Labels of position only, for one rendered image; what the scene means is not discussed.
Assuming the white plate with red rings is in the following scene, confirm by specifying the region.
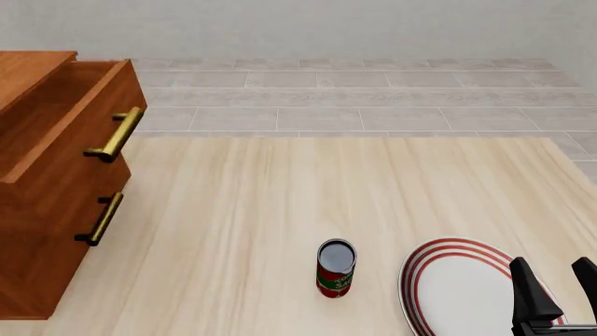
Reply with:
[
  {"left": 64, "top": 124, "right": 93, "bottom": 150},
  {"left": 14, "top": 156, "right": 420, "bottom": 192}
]
[{"left": 397, "top": 237, "right": 570, "bottom": 336}]

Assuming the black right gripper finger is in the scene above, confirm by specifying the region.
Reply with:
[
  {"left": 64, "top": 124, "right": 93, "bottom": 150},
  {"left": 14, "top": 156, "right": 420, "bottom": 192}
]
[
  {"left": 508, "top": 256, "right": 565, "bottom": 326},
  {"left": 571, "top": 256, "right": 597, "bottom": 316}
]

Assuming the wooden cabinet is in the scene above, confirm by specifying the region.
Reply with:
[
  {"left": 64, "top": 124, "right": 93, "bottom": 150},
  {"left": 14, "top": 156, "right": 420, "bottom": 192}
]
[{"left": 0, "top": 50, "right": 148, "bottom": 321}]

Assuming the brass drawer handle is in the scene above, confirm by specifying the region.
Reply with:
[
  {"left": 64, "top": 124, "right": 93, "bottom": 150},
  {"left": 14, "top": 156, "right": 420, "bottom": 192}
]
[
  {"left": 74, "top": 190, "right": 125, "bottom": 247},
  {"left": 83, "top": 106, "right": 146, "bottom": 164}
]

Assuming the red tomato sauce tin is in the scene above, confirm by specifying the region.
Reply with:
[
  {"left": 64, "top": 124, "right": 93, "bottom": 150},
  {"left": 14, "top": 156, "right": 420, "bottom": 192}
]
[{"left": 315, "top": 238, "right": 358, "bottom": 300}]

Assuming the open wooden drawer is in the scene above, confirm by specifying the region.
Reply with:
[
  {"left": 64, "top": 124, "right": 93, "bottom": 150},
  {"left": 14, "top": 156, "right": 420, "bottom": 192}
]
[{"left": 0, "top": 58, "right": 148, "bottom": 185}]

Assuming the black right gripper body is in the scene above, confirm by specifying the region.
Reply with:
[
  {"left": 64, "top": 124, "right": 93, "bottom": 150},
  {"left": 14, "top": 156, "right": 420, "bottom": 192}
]
[{"left": 510, "top": 322, "right": 597, "bottom": 336}]

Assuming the closed wooden drawer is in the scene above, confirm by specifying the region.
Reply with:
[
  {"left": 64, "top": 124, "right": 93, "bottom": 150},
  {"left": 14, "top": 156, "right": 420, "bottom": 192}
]
[{"left": 0, "top": 153, "right": 132, "bottom": 257}]

